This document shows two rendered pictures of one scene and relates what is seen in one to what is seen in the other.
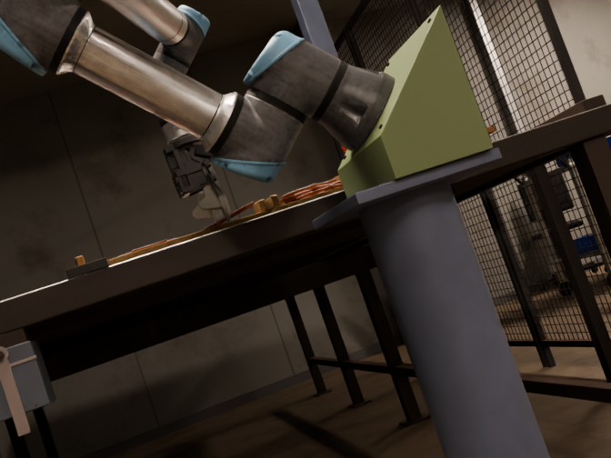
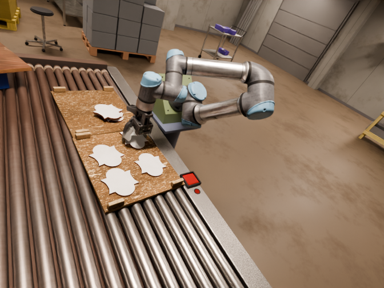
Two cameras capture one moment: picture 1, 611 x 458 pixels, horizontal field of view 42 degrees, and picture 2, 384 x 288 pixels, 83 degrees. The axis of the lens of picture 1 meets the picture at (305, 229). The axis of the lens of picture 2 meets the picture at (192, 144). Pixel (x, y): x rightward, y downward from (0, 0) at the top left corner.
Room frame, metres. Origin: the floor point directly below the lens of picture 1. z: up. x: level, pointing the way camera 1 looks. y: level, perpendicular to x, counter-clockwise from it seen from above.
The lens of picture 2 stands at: (1.93, 1.00, 1.63)
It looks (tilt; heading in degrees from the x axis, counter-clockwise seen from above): 35 degrees down; 237
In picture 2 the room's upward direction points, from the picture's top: 22 degrees clockwise
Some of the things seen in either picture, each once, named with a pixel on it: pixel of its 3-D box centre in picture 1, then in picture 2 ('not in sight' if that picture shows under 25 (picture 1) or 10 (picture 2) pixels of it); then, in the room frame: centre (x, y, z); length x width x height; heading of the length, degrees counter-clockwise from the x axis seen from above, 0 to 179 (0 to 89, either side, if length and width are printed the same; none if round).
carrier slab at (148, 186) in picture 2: (170, 253); (128, 162); (1.76, 0.30, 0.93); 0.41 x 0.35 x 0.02; 107
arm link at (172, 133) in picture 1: (181, 132); (146, 103); (1.71, 0.19, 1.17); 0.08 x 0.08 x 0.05
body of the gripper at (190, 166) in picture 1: (191, 167); (142, 119); (1.71, 0.19, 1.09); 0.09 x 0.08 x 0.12; 108
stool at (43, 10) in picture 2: not in sight; (42, 28); (2.62, -3.36, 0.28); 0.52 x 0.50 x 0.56; 111
